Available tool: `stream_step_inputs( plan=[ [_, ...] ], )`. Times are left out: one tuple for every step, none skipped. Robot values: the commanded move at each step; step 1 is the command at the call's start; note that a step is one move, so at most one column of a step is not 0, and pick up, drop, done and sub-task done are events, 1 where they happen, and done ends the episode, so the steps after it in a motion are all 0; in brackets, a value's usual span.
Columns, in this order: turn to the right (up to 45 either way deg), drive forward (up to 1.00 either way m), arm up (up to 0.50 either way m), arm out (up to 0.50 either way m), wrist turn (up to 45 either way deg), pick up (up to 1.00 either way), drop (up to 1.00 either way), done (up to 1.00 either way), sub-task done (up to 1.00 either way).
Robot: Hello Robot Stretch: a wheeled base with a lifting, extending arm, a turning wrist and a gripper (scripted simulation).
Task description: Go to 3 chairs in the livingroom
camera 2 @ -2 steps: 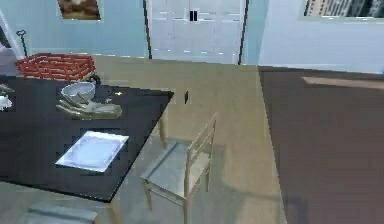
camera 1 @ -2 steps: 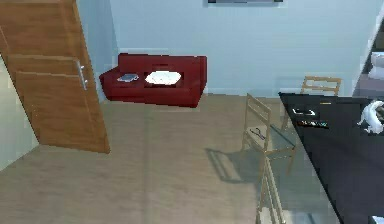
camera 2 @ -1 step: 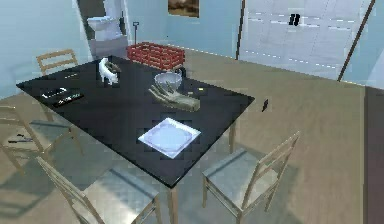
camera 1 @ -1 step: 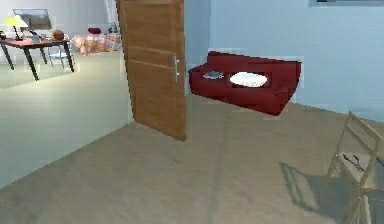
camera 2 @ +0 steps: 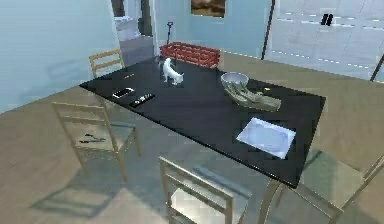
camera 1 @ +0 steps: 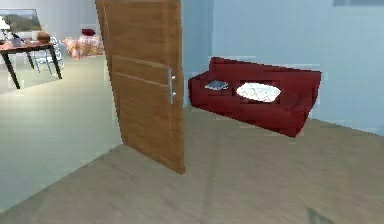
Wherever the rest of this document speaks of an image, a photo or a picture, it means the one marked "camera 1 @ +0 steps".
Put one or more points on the brown wooden room door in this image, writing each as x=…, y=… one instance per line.
x=146, y=83

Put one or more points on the white table lamp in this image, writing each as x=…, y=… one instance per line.
x=4, y=28

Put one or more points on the dark red cushion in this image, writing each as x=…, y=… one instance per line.
x=88, y=32

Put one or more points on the small grey blue book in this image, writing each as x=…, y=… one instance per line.
x=216, y=85

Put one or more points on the brown round bowl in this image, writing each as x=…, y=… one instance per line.
x=43, y=37

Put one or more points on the dark red sofa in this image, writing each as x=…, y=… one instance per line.
x=293, y=100

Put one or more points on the dark wooden table black legs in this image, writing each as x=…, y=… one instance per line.
x=23, y=48

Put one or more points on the framed landscape picture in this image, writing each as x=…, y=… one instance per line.
x=20, y=20

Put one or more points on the white patterned pillow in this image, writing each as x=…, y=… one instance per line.
x=258, y=91

